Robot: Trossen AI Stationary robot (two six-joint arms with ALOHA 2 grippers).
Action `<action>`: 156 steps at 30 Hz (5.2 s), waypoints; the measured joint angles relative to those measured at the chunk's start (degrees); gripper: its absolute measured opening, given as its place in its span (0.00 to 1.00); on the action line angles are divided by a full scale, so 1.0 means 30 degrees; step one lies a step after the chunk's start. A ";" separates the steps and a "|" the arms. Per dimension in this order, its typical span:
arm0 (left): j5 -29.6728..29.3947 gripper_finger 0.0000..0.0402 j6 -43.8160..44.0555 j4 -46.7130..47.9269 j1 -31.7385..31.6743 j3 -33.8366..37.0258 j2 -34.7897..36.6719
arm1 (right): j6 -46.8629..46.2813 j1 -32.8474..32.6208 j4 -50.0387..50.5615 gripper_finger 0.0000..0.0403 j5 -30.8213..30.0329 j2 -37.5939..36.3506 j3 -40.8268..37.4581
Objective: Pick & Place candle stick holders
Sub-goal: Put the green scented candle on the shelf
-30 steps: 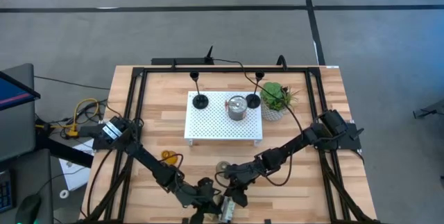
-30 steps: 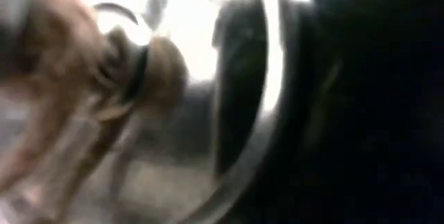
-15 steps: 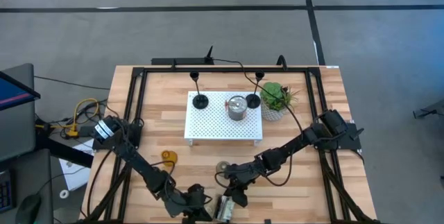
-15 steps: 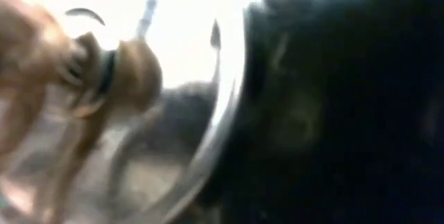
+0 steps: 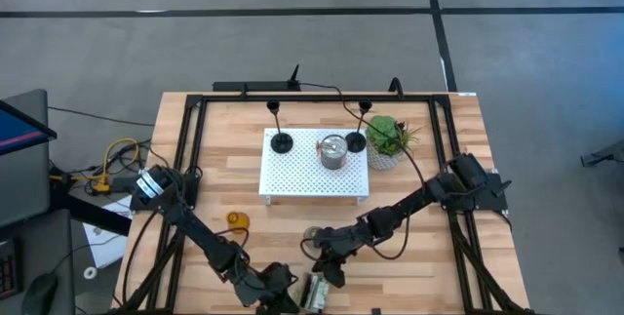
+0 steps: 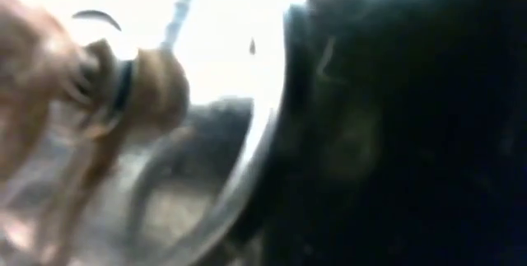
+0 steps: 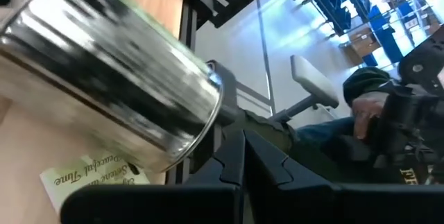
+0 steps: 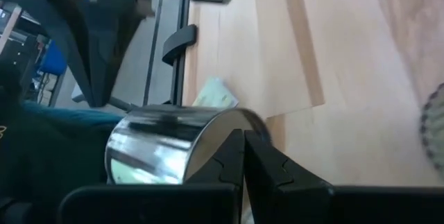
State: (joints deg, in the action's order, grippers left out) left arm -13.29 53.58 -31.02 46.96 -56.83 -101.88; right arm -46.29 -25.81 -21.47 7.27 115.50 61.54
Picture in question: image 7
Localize storage rack with blue bins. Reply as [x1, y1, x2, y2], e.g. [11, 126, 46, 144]
[303, 0, 444, 69]

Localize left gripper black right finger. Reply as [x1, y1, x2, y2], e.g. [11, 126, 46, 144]
[244, 128, 444, 224]

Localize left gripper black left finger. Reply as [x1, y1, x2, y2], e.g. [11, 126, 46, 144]
[59, 128, 246, 224]

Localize person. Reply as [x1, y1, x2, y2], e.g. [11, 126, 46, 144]
[221, 66, 444, 185]

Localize brown cardboard box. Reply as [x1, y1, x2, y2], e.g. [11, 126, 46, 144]
[341, 26, 382, 66]

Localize silver tin candle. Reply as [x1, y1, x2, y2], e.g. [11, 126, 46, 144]
[0, 0, 225, 174]

